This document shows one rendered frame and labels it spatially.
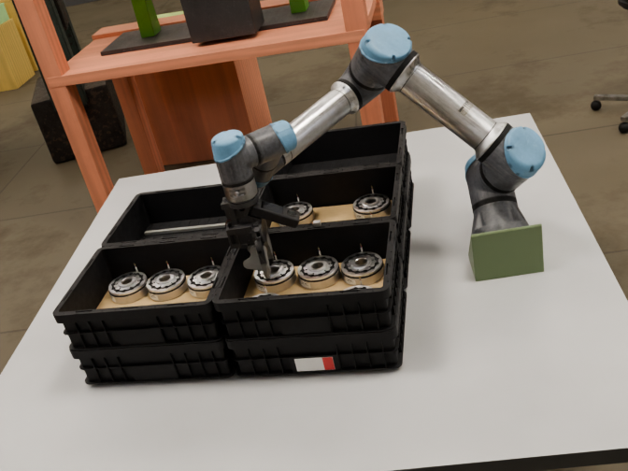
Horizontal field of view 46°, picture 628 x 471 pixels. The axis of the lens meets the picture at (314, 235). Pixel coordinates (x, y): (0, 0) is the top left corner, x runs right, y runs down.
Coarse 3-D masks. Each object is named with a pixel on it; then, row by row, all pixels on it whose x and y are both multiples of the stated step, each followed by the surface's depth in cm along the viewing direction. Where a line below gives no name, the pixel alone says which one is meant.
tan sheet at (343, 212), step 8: (320, 208) 215; (328, 208) 214; (336, 208) 213; (344, 208) 212; (352, 208) 211; (320, 216) 211; (328, 216) 210; (336, 216) 209; (344, 216) 208; (352, 216) 207; (272, 224) 212
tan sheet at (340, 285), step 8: (384, 264) 184; (296, 272) 188; (296, 280) 185; (248, 288) 187; (256, 288) 186; (296, 288) 182; (304, 288) 182; (328, 288) 180; (336, 288) 179; (344, 288) 178; (248, 296) 183
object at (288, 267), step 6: (282, 264) 187; (288, 264) 187; (258, 270) 187; (288, 270) 184; (258, 276) 185; (276, 276) 183; (282, 276) 183; (288, 276) 182; (264, 282) 182; (270, 282) 181; (276, 282) 181
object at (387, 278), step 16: (336, 224) 185; (352, 224) 183; (368, 224) 182; (224, 272) 176; (384, 272) 163; (384, 288) 158; (224, 304) 165; (240, 304) 164; (256, 304) 164; (272, 304) 163; (288, 304) 163; (304, 304) 162; (320, 304) 161
